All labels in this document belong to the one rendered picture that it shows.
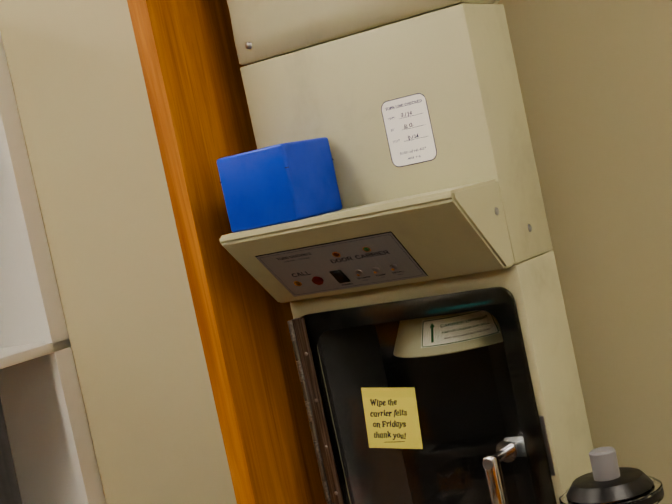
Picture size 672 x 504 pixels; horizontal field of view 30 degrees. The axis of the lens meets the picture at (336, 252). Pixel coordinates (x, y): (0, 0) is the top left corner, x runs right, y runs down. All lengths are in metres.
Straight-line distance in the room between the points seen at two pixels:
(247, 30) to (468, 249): 0.41
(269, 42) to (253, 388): 0.43
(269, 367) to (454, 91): 0.44
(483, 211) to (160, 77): 0.44
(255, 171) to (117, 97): 0.88
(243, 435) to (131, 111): 0.87
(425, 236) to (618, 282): 0.53
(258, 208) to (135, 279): 0.89
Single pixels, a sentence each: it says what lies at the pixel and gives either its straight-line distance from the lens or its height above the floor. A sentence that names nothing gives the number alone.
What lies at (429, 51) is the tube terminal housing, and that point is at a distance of 1.45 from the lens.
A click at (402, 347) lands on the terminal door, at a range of 1.51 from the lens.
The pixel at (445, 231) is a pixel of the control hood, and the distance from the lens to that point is 1.37.
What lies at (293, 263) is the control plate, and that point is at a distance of 1.49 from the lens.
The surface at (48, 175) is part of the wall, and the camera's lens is 2.44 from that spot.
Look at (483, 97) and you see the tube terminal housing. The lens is 1.43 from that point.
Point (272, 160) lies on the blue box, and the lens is 1.45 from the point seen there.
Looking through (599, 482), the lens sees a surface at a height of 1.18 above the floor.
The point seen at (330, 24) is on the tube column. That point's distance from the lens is 1.52.
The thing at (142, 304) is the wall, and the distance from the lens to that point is 2.33.
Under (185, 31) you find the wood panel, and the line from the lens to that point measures 1.61.
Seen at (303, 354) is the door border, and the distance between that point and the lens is 1.58.
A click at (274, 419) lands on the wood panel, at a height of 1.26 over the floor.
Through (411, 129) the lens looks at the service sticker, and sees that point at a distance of 1.47.
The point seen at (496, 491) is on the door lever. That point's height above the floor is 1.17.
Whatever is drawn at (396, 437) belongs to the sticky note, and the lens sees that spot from 1.54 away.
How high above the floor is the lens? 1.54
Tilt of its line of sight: 3 degrees down
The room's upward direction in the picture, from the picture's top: 12 degrees counter-clockwise
